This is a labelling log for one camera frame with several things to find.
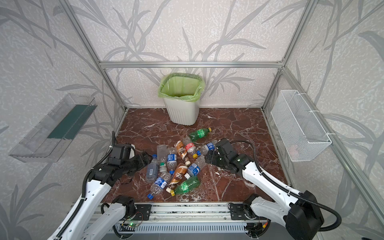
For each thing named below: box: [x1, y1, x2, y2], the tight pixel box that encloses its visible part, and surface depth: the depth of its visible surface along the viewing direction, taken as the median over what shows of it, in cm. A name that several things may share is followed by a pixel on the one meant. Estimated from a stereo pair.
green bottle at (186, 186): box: [170, 176, 201, 197], surface depth 79 cm
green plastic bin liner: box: [158, 72, 205, 102], surface depth 103 cm
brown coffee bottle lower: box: [165, 165, 188, 193], surface depth 84 cm
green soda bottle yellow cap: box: [188, 127, 212, 143], surface depth 101 cm
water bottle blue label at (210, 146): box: [199, 140, 218, 155], surface depth 96 cm
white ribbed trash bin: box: [163, 97, 200, 126], surface depth 98 cm
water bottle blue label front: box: [147, 172, 172, 200], surface depth 82 cm
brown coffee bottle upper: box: [174, 140, 191, 166], surface depth 93 cm
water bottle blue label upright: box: [166, 147, 178, 175], surface depth 88 cm
